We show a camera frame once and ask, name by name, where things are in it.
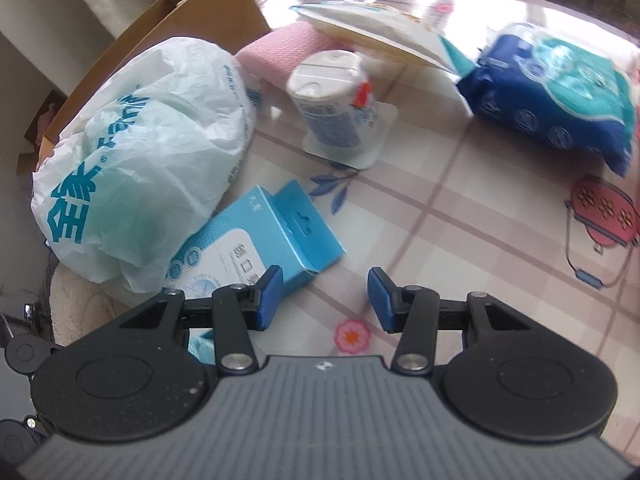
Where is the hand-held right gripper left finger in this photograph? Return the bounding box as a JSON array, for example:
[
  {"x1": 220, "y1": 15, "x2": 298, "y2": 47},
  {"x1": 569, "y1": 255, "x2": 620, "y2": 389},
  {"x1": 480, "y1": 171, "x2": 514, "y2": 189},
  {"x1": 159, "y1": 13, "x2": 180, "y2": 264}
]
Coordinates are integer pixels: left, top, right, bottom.
[{"x1": 120, "y1": 265, "x2": 285, "y2": 377}]

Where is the blue bandage box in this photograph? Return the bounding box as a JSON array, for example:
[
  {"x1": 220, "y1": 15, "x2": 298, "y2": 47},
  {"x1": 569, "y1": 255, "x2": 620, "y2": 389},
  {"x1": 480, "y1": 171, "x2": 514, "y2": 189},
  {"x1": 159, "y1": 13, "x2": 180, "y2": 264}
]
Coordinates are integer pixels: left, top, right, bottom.
[{"x1": 167, "y1": 180, "x2": 346, "y2": 366}]

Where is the pink textured cloth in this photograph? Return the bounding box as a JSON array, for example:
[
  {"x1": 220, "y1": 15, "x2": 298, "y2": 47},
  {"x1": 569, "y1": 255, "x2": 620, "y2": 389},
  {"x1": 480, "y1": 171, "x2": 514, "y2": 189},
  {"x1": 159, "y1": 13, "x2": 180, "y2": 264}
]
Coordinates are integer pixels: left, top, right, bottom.
[{"x1": 235, "y1": 22, "x2": 351, "y2": 88}]

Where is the blue tissue packet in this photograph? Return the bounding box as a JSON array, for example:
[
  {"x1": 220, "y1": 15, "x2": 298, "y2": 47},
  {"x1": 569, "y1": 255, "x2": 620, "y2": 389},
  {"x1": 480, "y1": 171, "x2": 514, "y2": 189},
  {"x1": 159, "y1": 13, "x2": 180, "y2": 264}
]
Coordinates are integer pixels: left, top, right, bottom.
[{"x1": 457, "y1": 22, "x2": 638, "y2": 178}]

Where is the white plastic cup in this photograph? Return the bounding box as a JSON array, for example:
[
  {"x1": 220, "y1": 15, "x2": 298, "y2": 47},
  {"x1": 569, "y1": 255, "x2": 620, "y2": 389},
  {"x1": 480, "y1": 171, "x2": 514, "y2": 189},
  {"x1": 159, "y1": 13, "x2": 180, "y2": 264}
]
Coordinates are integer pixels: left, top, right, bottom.
[{"x1": 287, "y1": 50, "x2": 399, "y2": 170}]

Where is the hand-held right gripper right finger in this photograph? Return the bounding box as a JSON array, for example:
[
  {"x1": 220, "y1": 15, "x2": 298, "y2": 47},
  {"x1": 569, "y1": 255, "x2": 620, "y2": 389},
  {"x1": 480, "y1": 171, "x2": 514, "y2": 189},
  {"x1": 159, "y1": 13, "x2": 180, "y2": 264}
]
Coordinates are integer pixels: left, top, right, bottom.
[{"x1": 367, "y1": 266, "x2": 531, "y2": 377}]

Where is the white packet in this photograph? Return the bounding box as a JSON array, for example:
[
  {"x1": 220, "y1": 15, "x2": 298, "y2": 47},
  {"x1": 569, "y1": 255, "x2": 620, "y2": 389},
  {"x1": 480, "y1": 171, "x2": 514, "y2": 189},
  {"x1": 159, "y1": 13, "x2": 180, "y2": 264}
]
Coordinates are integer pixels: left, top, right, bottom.
[{"x1": 290, "y1": 2, "x2": 473, "y2": 81}]

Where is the cream curtain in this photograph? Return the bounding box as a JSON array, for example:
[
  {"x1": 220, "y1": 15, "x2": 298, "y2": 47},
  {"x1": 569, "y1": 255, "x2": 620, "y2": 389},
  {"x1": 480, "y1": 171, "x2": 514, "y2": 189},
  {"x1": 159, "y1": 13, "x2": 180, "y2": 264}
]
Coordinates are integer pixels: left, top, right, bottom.
[{"x1": 0, "y1": 0, "x2": 183, "y2": 96}]

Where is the person's fleece garment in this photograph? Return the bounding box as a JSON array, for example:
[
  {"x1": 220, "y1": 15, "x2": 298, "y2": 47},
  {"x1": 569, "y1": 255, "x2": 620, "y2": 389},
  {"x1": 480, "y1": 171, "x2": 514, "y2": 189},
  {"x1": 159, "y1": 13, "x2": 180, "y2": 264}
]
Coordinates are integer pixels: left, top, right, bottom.
[{"x1": 50, "y1": 265, "x2": 117, "y2": 347}]

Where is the cardboard box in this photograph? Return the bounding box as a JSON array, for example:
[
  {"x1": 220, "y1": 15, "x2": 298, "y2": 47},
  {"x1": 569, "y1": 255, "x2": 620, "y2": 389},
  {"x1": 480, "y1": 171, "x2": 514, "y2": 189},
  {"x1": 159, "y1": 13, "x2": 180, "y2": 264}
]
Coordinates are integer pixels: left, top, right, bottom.
[{"x1": 37, "y1": 0, "x2": 271, "y2": 171}]

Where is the white teal printed plastic bag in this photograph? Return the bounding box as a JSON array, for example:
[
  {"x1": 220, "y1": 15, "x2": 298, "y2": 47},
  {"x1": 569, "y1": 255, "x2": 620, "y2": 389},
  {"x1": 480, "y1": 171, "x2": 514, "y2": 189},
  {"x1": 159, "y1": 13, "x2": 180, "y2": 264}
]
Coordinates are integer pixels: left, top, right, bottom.
[{"x1": 31, "y1": 36, "x2": 258, "y2": 295}]

